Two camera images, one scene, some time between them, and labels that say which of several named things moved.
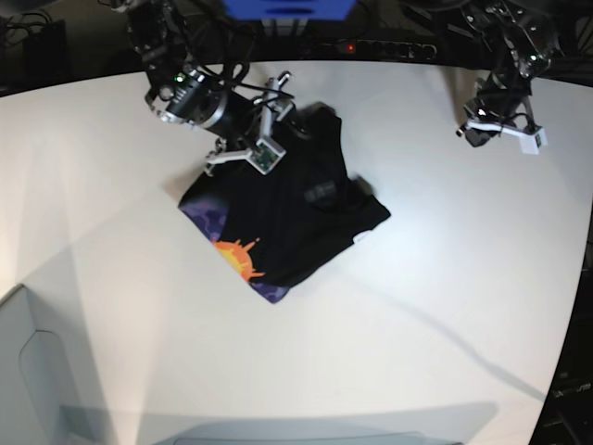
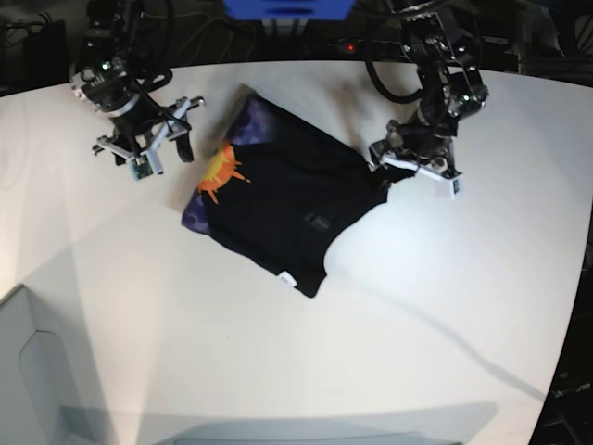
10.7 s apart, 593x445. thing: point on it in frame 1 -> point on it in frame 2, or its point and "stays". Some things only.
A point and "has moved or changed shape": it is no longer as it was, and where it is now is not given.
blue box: x=290 y=10 stays
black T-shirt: x=273 y=227 has moved or changed shape
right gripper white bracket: x=532 y=142 -> x=447 y=186
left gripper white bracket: x=266 y=152 -> x=145 y=162
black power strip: x=377 y=49 stays
